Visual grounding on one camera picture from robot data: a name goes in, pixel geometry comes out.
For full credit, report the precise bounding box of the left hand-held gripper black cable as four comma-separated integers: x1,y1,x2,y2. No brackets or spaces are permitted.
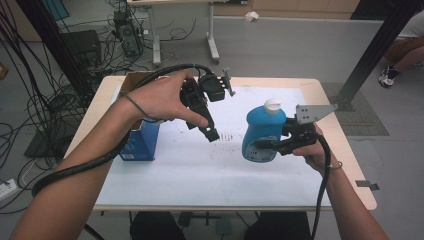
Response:
31,63,214,198

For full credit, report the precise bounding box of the grey foot pedal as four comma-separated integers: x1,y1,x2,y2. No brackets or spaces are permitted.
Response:
214,216,234,238

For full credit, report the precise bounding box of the black floor plate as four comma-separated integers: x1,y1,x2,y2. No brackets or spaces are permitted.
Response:
23,126,84,159

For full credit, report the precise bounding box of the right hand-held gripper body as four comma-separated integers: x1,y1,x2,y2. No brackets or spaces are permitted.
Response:
277,103,338,157

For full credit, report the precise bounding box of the hand-held gripper black cable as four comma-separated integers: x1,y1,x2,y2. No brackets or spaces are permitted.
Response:
309,133,333,240
31,63,214,198

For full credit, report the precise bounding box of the person's leg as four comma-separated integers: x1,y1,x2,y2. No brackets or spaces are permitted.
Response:
129,211,186,240
244,211,313,240

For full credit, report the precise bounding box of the person's left leg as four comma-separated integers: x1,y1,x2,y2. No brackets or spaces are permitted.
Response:
129,211,186,240

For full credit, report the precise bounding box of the white power strip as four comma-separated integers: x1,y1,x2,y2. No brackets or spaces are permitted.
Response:
0,178,18,201

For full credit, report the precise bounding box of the wooden cabinet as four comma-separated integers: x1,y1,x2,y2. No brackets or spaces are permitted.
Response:
213,0,361,19

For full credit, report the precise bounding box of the black box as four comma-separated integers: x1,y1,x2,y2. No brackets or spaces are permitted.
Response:
61,29,103,68

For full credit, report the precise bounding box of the blue bottle with white cap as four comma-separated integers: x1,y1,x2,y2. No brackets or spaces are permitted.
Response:
241,98,288,163

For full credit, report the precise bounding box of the bundle of black cables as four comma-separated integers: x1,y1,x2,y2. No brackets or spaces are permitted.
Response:
0,0,84,214

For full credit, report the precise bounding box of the black band on left wrist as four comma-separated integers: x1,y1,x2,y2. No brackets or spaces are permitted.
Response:
121,92,151,121

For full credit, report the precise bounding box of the black metal frame post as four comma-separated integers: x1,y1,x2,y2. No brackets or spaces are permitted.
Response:
334,0,424,113
14,0,96,101

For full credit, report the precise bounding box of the black band on right wrist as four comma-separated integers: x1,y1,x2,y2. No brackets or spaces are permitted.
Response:
324,160,344,171

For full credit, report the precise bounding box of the black computer tower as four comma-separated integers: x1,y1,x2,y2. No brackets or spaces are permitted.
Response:
113,9,144,58

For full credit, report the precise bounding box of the white paper sheet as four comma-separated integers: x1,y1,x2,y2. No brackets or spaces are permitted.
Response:
94,85,333,208

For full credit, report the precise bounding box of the black tape strip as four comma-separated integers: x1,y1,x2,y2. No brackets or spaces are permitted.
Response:
354,179,380,192

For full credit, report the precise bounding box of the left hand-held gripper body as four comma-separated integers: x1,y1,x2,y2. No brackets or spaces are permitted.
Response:
179,67,236,116

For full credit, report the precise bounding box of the person's left hand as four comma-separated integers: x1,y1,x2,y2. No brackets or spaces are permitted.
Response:
126,70,210,128

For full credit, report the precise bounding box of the crumpled white paper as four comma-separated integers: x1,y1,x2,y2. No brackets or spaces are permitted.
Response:
243,10,260,23

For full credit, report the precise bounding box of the grey floor mat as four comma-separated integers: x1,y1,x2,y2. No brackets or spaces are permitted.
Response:
321,82,390,137

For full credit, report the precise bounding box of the white desk with metal legs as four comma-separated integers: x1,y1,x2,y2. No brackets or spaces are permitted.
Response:
126,0,231,66

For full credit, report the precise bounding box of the blue cardboard box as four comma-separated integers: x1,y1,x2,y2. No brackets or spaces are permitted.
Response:
118,71,161,162

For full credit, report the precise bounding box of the black band on wrist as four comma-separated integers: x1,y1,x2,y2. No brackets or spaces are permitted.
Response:
324,160,344,171
121,92,151,121

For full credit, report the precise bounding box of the person's right hand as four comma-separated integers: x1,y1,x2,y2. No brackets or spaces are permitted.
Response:
292,123,334,174

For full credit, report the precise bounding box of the right hand-held gripper black cable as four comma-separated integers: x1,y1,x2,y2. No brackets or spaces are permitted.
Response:
309,133,333,240

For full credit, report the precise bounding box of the person's right leg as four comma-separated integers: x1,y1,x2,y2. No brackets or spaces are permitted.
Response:
244,211,313,240

